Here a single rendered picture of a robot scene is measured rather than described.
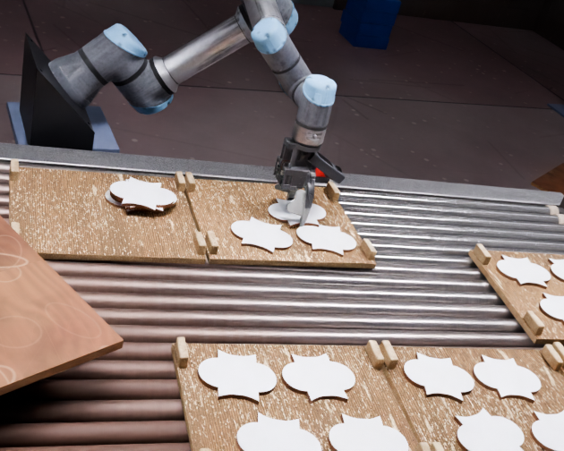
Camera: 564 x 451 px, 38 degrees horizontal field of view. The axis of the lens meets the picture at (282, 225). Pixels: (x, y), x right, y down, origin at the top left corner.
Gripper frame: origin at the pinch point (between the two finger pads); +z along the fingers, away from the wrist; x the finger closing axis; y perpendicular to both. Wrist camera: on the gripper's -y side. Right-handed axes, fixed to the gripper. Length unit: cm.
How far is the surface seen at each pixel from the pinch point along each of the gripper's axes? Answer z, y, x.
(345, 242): 0.4, -8.7, 12.3
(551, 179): 85, -237, -186
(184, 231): 0.4, 30.2, 9.0
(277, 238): 0.0, 8.8, 11.8
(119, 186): -3.4, 43.9, -3.6
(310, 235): 0.2, -0.2, 10.1
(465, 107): 95, -248, -308
